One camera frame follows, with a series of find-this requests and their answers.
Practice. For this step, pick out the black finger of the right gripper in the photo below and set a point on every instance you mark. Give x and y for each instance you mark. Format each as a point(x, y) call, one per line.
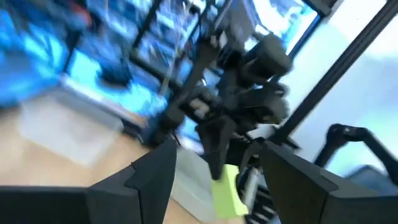
point(217, 146)
point(248, 152)

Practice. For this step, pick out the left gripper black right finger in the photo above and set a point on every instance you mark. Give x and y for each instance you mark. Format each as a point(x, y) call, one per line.
point(298, 193)

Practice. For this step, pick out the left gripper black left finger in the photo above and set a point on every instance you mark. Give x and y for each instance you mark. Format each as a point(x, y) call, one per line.
point(149, 186)

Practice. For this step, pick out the green rectangular block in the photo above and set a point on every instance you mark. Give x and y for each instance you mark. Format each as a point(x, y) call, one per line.
point(227, 196)

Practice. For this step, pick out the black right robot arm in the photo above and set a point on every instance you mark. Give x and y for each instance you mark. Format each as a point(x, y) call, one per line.
point(267, 59)

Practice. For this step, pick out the grey translucent plastic bin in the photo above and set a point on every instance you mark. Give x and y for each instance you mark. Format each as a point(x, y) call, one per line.
point(192, 186)

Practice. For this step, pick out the black curved bar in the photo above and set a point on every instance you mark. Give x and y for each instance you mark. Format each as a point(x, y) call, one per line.
point(348, 133)

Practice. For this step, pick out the clear plastic bin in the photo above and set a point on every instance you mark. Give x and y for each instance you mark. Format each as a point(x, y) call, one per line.
point(68, 130)

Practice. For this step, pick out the black aluminium table frame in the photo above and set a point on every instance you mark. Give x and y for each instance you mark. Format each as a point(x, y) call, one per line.
point(342, 62)

